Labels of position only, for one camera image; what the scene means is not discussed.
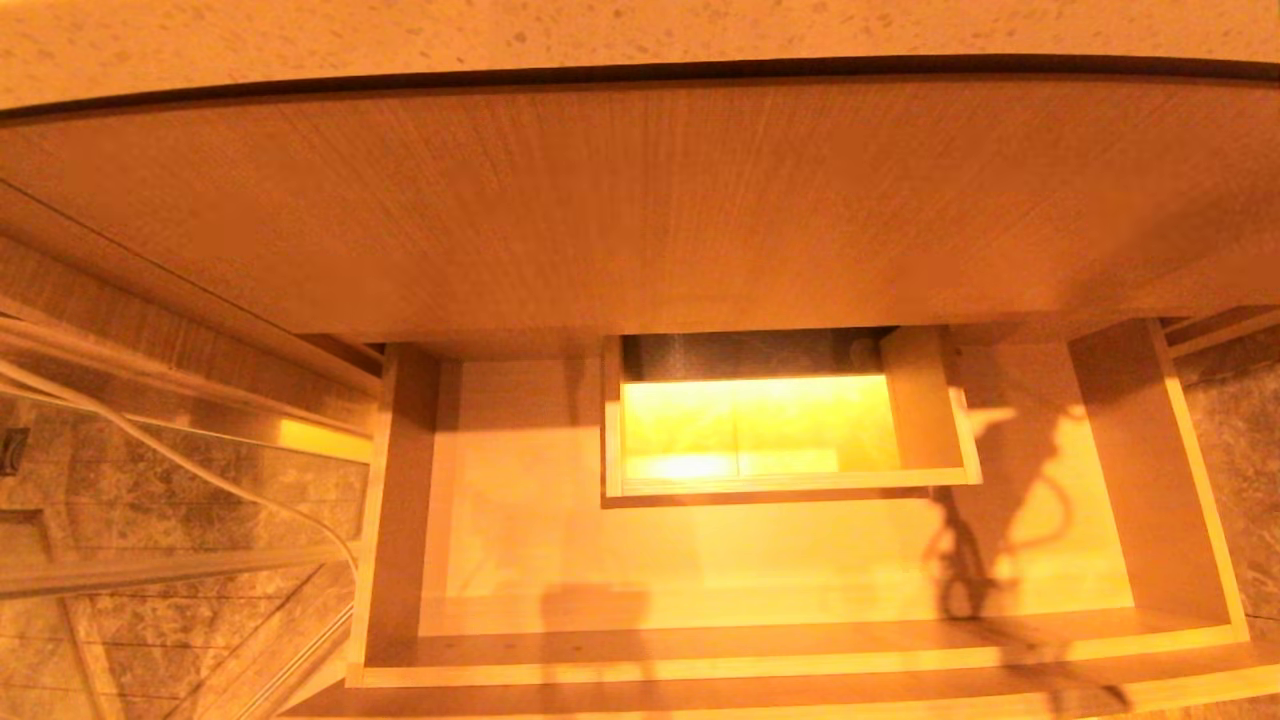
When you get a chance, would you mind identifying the wooden vanity drawer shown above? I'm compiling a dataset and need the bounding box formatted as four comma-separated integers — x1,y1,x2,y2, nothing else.
280,318,1280,720

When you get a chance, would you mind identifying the wooden drawer pipe cutout box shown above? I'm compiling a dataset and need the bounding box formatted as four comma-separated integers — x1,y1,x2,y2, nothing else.
600,325,984,509

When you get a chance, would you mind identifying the wooden vanity cabinet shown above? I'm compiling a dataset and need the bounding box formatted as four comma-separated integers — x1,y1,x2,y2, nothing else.
0,58,1280,396

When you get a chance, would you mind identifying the speckled stone countertop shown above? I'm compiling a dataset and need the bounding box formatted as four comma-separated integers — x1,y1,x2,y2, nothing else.
0,0,1280,111

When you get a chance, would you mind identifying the thin white cable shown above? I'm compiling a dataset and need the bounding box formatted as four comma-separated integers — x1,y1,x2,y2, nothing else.
0,355,361,576

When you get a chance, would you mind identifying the glass shower partition metal frame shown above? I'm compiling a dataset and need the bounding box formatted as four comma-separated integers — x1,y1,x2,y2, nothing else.
0,318,379,720

